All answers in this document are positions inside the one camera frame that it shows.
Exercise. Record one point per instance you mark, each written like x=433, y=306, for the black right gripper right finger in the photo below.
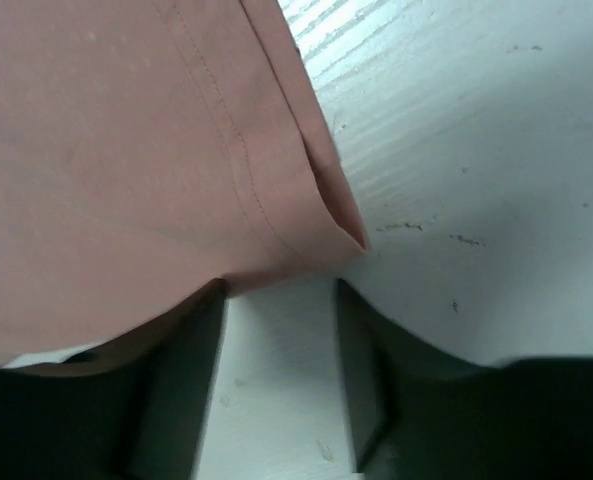
x=416, y=412

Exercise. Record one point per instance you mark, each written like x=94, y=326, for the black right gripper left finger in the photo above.
x=131, y=408

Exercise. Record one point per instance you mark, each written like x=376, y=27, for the pink t-shirt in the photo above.
x=147, y=148

